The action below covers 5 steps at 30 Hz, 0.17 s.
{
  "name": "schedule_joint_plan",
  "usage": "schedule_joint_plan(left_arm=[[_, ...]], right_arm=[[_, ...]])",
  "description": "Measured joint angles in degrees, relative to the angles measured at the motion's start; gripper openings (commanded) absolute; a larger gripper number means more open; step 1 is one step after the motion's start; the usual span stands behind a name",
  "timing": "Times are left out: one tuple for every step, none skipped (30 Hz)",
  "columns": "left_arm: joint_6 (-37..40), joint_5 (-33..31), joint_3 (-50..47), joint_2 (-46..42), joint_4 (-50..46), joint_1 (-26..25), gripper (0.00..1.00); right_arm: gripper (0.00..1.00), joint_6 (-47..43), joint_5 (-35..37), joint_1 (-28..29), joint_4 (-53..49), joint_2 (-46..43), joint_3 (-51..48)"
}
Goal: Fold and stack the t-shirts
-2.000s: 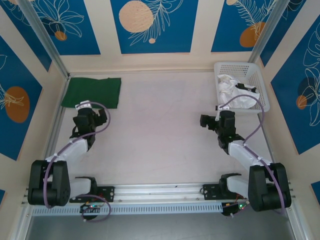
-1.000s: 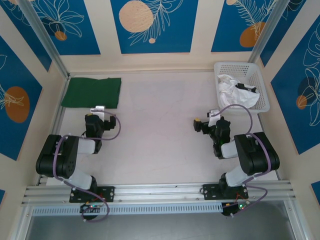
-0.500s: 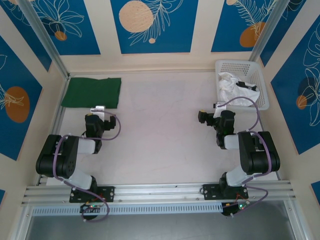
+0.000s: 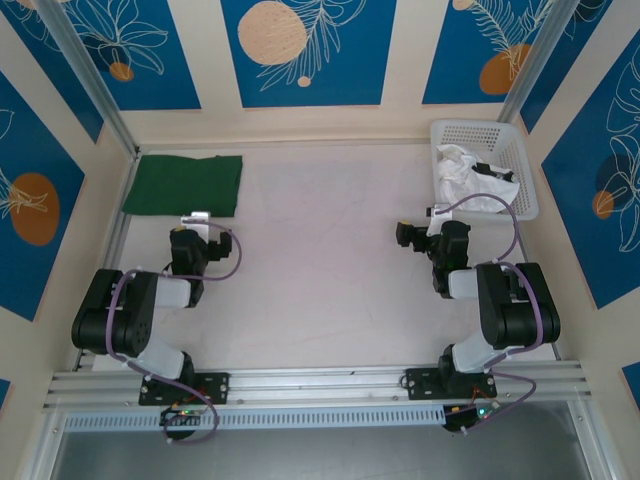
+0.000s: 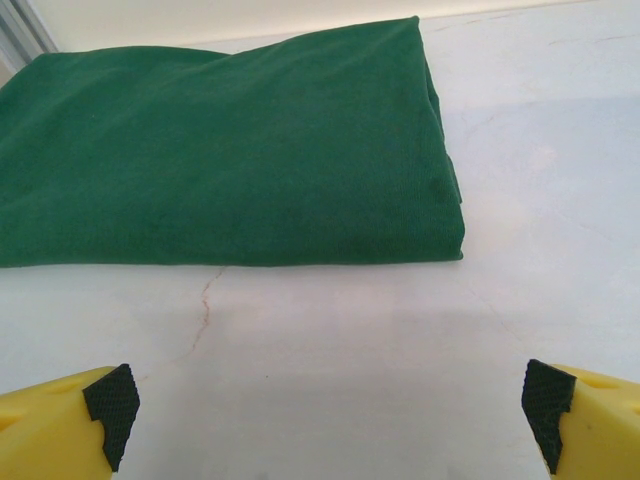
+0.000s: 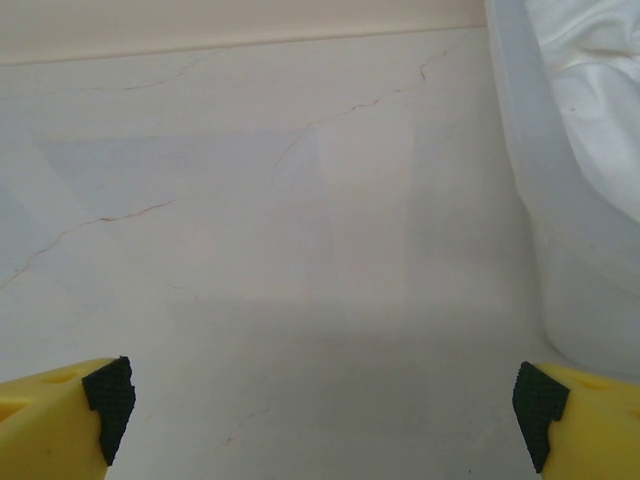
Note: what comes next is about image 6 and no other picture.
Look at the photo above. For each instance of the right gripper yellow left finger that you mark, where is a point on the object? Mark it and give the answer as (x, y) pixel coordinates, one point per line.
(50, 430)

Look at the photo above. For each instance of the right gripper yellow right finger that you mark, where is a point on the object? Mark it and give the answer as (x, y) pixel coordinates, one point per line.
(590, 430)

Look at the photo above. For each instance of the white perforated plastic basket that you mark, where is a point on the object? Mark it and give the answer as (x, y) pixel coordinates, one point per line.
(550, 250)

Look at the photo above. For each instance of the white t-shirt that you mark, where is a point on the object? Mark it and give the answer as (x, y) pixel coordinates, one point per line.
(600, 100)

